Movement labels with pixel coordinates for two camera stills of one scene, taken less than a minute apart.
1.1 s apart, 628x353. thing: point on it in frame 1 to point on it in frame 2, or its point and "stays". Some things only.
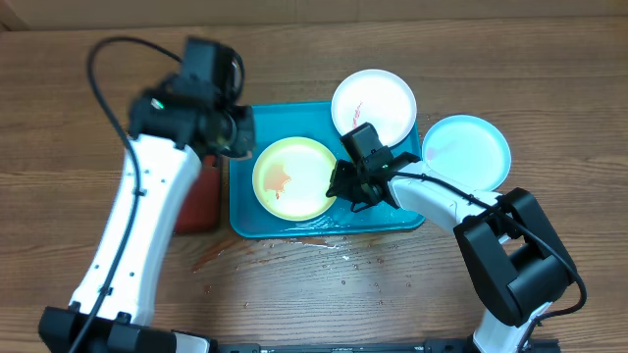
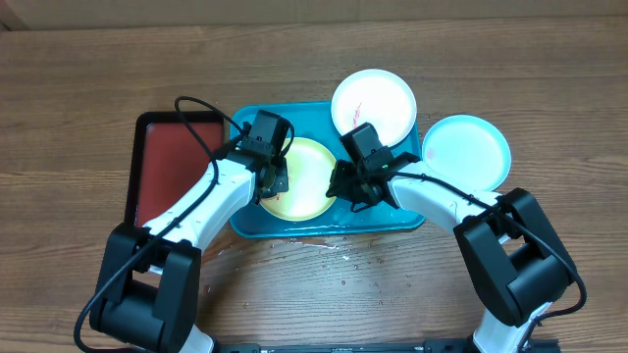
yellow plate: (291, 177) stays
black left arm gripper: (247, 139) to (282, 182)
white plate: (379, 97) stays
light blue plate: (468, 150) stays
